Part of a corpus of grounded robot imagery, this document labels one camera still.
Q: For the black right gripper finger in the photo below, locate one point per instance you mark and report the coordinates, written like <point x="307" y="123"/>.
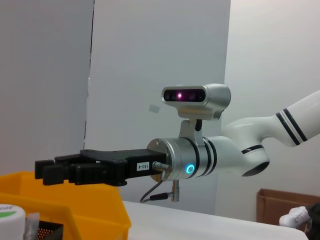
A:
<point x="45" y="163"/>

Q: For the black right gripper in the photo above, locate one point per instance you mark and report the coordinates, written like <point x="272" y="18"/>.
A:
<point x="145" y="162"/>

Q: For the grey marker pen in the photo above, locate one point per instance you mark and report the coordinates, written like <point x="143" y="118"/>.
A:
<point x="32" y="225"/>

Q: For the clear green-label water bottle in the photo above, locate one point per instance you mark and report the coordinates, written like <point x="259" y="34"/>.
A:
<point x="12" y="222"/>

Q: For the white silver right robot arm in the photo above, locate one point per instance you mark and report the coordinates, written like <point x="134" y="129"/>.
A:
<point x="225" y="150"/>

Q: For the black mesh pen holder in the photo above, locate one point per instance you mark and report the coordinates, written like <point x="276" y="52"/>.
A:
<point x="50" y="231"/>

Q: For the yellow plastic storage bin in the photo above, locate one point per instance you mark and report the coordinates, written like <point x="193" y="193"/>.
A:
<point x="100" y="205"/>

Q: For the small grey panel sticker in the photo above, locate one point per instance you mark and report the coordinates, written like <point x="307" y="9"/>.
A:
<point x="154" y="108"/>

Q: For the brown cardboard box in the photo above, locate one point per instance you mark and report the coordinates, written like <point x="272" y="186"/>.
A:
<point x="272" y="205"/>

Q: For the white sneaker shoe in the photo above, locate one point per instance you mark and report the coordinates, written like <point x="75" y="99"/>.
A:
<point x="295" y="216"/>

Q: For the dark trouser leg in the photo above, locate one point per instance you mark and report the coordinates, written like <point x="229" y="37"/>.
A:
<point x="315" y="217"/>

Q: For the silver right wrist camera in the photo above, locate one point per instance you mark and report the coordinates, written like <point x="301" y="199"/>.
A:
<point x="215" y="100"/>

